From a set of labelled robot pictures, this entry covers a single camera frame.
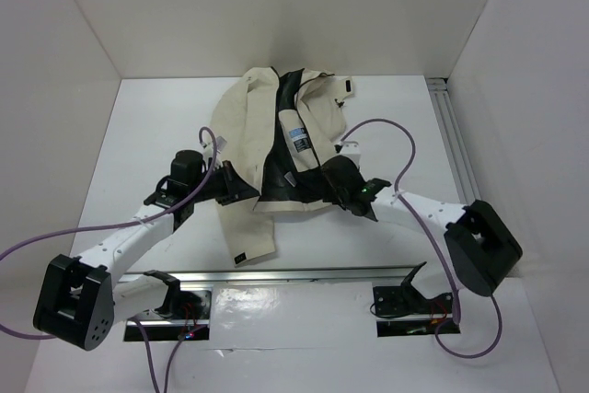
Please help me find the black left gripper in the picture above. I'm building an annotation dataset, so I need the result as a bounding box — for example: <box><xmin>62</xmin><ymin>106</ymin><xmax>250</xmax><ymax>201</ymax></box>
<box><xmin>189</xmin><ymin>160</ymin><xmax>259</xmax><ymax>205</ymax></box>

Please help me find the cream jacket with black zipper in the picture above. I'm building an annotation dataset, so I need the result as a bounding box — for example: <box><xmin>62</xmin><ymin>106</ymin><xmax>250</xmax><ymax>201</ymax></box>
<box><xmin>210</xmin><ymin>67</ymin><xmax>354</xmax><ymax>266</ymax></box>

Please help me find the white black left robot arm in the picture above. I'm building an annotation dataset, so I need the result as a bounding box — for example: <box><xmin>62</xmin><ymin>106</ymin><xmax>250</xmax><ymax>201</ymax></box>
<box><xmin>33</xmin><ymin>150</ymin><xmax>259</xmax><ymax>351</ymax></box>

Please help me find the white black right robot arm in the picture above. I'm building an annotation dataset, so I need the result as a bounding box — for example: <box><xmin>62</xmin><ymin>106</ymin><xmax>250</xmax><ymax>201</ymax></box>
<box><xmin>321</xmin><ymin>156</ymin><xmax>523</xmax><ymax>297</ymax></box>

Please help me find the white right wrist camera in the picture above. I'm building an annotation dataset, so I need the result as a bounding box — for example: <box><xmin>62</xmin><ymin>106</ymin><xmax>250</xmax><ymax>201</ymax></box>
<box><xmin>335</xmin><ymin>141</ymin><xmax>361</xmax><ymax>168</ymax></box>

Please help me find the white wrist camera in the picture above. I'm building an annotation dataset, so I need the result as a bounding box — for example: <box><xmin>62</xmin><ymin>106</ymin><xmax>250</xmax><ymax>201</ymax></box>
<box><xmin>202</xmin><ymin>136</ymin><xmax>226</xmax><ymax>165</ymax></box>
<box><xmin>335</xmin><ymin>141</ymin><xmax>361</xmax><ymax>168</ymax></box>

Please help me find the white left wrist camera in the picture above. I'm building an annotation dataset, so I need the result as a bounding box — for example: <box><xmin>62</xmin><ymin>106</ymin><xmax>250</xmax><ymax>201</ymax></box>
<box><xmin>202</xmin><ymin>136</ymin><xmax>226</xmax><ymax>165</ymax></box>

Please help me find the aluminium rail front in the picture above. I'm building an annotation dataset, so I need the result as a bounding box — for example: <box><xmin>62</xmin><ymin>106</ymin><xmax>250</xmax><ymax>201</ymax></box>
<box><xmin>114</xmin><ymin>265</ymin><xmax>427</xmax><ymax>284</ymax></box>

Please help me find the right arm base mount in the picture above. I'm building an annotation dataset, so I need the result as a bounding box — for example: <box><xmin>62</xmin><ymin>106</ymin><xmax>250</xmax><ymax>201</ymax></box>
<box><xmin>369</xmin><ymin>262</ymin><xmax>460</xmax><ymax>338</ymax></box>

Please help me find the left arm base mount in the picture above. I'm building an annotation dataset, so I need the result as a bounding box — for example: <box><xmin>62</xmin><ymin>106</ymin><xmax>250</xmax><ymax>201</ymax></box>
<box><xmin>136</xmin><ymin>271</ymin><xmax>212</xmax><ymax>342</ymax></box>

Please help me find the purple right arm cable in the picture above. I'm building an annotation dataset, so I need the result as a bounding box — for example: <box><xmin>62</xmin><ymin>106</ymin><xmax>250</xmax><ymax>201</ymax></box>
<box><xmin>338</xmin><ymin>118</ymin><xmax>504</xmax><ymax>359</ymax></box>

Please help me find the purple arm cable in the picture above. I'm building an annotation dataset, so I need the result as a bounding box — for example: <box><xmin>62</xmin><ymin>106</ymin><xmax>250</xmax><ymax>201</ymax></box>
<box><xmin>338</xmin><ymin>118</ymin><xmax>504</xmax><ymax>359</ymax></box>
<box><xmin>0</xmin><ymin>127</ymin><xmax>226</xmax><ymax>393</ymax></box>

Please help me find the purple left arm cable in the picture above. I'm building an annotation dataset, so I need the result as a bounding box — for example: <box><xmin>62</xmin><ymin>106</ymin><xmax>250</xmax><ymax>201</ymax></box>
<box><xmin>0</xmin><ymin>127</ymin><xmax>226</xmax><ymax>393</ymax></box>

